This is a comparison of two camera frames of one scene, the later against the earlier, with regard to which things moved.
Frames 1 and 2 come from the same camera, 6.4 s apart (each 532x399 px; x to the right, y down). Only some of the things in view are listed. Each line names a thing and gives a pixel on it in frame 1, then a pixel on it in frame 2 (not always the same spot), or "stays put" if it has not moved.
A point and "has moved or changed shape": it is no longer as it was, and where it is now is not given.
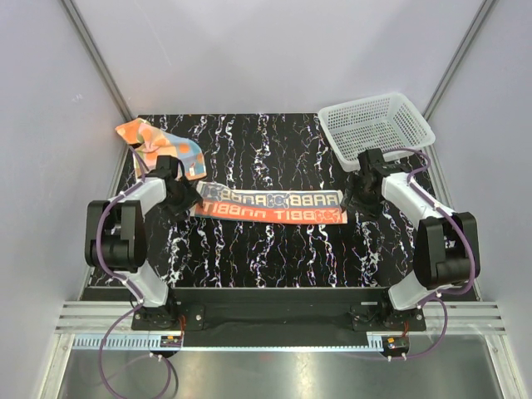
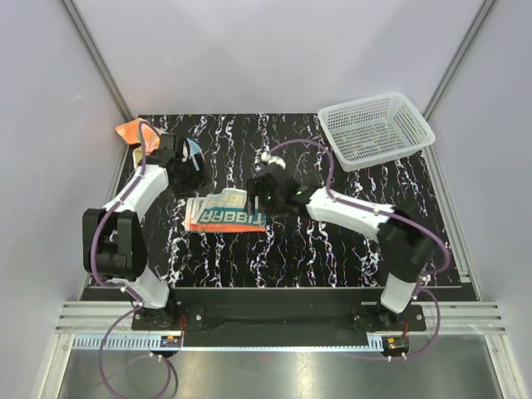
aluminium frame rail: x=108 y=325 stays put
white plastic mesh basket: x=386 y=123 stays put
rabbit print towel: x=233 y=204 has moved or changed shape
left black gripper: x=191 y=198 to x=200 y=179
